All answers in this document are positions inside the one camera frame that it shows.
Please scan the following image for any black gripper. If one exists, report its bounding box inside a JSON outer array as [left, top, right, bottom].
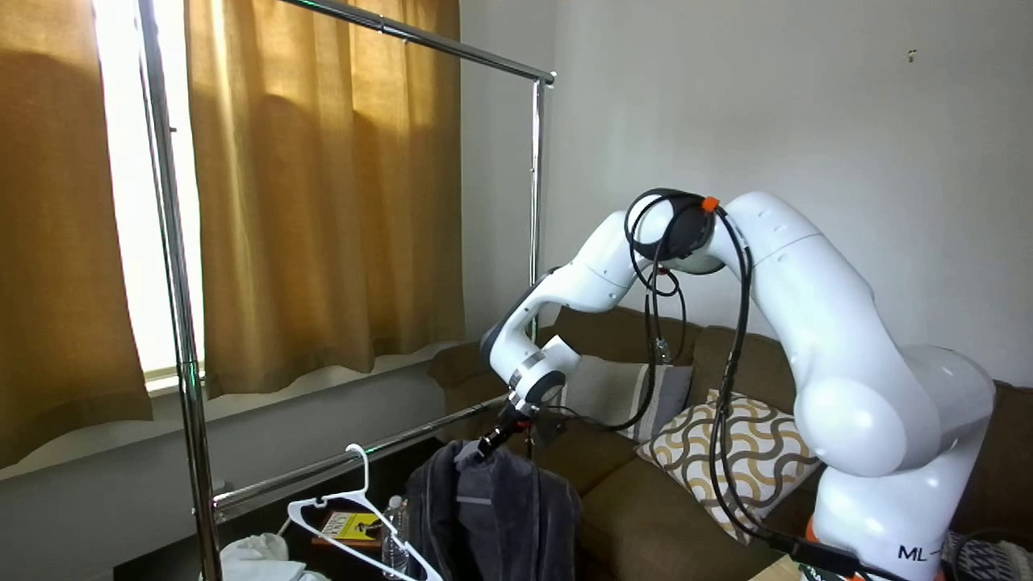
[[474, 408, 546, 461]]

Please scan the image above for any dark grey robe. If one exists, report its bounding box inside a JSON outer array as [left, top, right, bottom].
[[405, 438, 580, 581]]

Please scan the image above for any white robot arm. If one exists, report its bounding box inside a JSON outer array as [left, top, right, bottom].
[[485, 189, 994, 581]]

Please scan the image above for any white empty plastic hanger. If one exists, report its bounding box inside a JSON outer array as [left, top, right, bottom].
[[286, 442, 442, 581]]

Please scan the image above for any clear plastic bottle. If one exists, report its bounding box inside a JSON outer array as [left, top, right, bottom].
[[382, 493, 417, 575]]

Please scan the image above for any dark coffee table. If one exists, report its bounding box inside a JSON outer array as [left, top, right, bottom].
[[109, 433, 455, 581]]

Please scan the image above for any yellow book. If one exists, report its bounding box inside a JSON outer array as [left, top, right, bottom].
[[318, 510, 382, 548]]

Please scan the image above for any grey striped pillow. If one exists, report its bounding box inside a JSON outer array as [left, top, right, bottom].
[[557, 355, 693, 442]]

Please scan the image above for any brown fabric sofa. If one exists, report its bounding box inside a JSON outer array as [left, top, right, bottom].
[[429, 306, 1033, 581]]

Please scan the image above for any white plastic bag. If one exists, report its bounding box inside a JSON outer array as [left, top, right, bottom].
[[219, 534, 329, 581]]

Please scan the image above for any yellow wave pattern pillow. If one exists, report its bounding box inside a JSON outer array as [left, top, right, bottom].
[[639, 392, 821, 544]]

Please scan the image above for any right mustard curtain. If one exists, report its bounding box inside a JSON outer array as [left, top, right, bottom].
[[187, 0, 466, 394]]

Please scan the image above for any mustard curtain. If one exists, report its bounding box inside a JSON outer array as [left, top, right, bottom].
[[0, 0, 150, 465], [187, 0, 466, 394]]

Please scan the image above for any chrome clothes rack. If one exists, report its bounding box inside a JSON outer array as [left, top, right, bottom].
[[135, 0, 557, 581]]

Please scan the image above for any left mustard curtain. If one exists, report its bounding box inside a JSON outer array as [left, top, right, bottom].
[[0, 0, 150, 465]]

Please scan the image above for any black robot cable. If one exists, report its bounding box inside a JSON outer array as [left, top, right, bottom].
[[537, 189, 865, 578]]

